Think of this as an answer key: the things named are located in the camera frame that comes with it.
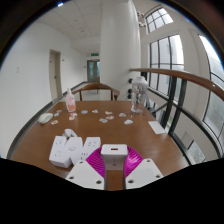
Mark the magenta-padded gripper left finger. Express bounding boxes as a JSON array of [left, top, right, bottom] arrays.
[[65, 147, 108, 191]]

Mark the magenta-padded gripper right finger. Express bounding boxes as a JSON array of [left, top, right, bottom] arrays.
[[123, 146, 164, 190]]

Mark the white charger block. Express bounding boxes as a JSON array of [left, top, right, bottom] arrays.
[[100, 143, 129, 171]]

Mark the white power strip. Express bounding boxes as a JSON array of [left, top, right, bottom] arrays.
[[49, 134, 102, 169]]

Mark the white paper sheet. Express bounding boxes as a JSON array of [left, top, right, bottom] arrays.
[[147, 120, 167, 135]]

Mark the spray bottle with orange label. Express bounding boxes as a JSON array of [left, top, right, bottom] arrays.
[[65, 87, 77, 113]]

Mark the clear plastic drink bottle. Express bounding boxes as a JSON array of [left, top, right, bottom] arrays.
[[130, 75, 149, 114]]

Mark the wooden chair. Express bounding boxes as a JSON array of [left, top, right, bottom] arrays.
[[71, 82, 121, 102]]

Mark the white side door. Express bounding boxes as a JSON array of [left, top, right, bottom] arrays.
[[48, 49, 63, 101]]

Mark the glass double door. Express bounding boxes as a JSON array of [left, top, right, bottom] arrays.
[[86, 59, 101, 83]]

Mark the black railing with wooden handrail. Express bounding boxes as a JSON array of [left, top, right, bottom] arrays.
[[127, 67, 224, 164]]

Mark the large curved window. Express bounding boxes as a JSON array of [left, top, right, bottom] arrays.
[[198, 34, 224, 134]]

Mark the tall dark-framed window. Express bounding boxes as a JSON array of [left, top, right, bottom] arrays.
[[148, 34, 185, 98]]

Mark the arched grid window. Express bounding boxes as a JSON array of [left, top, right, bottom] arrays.
[[145, 7, 174, 34]]

